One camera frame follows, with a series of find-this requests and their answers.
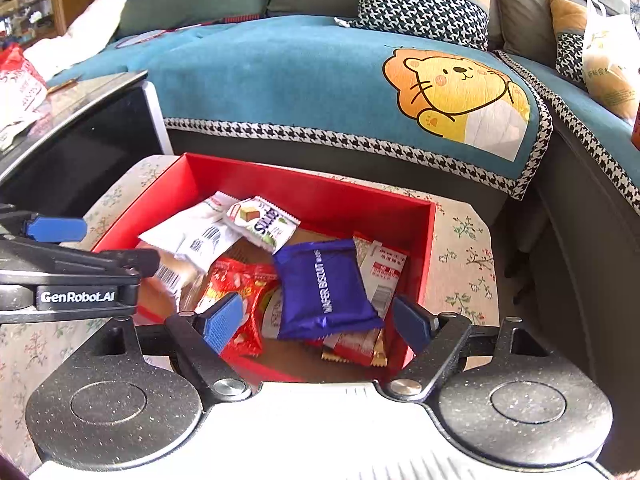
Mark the grey green sofa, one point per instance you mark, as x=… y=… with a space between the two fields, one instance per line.
x=575 y=260

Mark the large orange houndstooth pillow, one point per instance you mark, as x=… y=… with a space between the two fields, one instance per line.
x=425 y=10

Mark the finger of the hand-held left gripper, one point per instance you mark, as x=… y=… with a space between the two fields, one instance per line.
x=125 y=262
x=55 y=228

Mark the small orange houndstooth pillow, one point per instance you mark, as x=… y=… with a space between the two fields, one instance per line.
x=567 y=45

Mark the red cardboard box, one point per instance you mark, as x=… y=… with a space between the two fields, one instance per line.
x=350 y=195

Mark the floral seat cushion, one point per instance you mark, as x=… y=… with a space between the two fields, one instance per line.
x=465 y=260

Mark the red candy packet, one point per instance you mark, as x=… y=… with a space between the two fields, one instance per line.
x=235 y=280

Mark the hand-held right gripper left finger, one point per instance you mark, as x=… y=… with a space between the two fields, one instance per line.
x=222 y=322

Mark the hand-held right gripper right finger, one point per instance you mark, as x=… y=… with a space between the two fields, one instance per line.
x=412 y=322

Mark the purple wafer biscuit packet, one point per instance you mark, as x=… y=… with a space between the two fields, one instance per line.
x=320 y=290

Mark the white green wafer packet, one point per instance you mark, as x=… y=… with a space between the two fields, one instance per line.
x=260 y=222

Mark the teal bear print sofa cover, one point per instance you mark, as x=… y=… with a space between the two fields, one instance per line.
x=300 y=75

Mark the white cloth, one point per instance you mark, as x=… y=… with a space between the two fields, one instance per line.
x=75 y=35

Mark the grey sofa back cushion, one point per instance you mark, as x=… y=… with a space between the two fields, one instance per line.
x=525 y=15

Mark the red white plastic bag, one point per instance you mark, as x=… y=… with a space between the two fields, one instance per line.
x=20 y=80

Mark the clear-wrapped bread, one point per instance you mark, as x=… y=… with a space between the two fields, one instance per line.
x=175 y=262

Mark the teal houndstooth-trim sofa cover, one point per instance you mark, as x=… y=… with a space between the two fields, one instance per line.
x=550 y=80

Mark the small beige snack packet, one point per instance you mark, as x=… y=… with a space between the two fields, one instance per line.
x=379 y=356

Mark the red-edged silver snack packet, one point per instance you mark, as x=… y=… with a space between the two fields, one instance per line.
x=382 y=280

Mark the long white snack packet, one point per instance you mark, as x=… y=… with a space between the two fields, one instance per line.
x=190 y=235

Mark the black glass coffee table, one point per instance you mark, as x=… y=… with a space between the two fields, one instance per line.
x=90 y=150

